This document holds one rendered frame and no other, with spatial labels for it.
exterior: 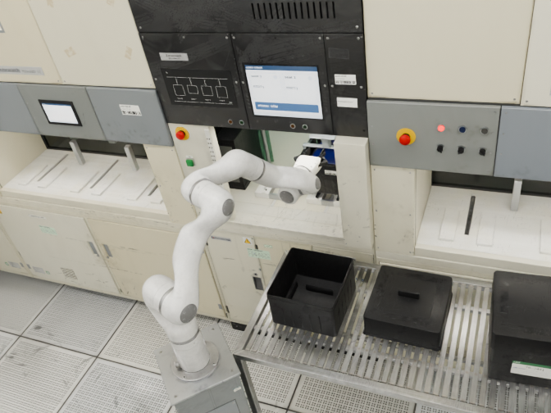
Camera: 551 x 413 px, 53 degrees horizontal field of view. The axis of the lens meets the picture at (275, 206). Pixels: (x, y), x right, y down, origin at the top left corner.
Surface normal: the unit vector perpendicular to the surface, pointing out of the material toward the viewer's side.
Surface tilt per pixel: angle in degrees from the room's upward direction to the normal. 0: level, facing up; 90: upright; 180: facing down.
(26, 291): 0
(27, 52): 90
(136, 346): 0
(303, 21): 90
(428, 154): 90
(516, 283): 0
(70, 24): 90
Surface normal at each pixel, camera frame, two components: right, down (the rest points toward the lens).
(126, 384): -0.15, -0.77
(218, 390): 0.40, 0.53
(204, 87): -0.36, 0.63
